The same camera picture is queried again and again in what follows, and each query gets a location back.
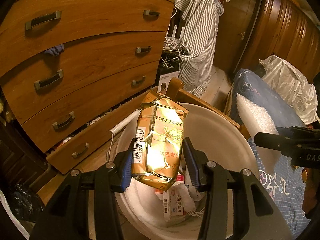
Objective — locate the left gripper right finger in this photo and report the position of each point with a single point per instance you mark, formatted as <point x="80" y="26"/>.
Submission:
<point x="237" y="205"/>

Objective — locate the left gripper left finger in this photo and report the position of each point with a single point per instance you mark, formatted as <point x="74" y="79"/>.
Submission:
<point x="66" y="214"/>

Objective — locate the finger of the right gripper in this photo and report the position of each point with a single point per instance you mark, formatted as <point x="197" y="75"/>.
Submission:
<point x="286" y="145"/>
<point x="299" y="132"/>

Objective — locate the white foam roll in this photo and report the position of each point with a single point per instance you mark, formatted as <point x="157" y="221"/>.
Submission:
<point x="256" y="119"/>

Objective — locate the white medicine box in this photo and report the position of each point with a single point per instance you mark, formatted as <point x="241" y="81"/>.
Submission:
<point x="177" y="202"/>

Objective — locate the golden crushed carton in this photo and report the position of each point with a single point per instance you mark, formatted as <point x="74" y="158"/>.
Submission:
<point x="158" y="141"/>

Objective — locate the blue star-pattern bedsheet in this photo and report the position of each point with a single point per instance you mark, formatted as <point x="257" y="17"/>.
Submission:
<point x="286" y="186"/>

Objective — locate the silver satin cloth cover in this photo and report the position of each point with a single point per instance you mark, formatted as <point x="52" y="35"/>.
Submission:
<point x="292" y="86"/>

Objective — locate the dark wooden wardrobe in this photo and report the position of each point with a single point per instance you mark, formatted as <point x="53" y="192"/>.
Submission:
<point x="282" y="29"/>

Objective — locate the wooden stool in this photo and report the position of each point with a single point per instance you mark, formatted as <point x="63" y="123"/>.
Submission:
<point x="195" y="99"/>

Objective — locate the white product box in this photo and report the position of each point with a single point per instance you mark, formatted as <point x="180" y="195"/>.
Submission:
<point x="164" y="81"/>

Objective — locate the dark wooden door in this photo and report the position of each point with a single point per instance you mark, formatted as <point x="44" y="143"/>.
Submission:
<point x="233" y="27"/>

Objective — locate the striped cloth cover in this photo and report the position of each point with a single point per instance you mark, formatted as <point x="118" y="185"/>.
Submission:
<point x="201" y="22"/>

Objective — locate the wooden chest of drawers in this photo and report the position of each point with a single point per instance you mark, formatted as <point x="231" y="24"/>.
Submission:
<point x="65" y="63"/>

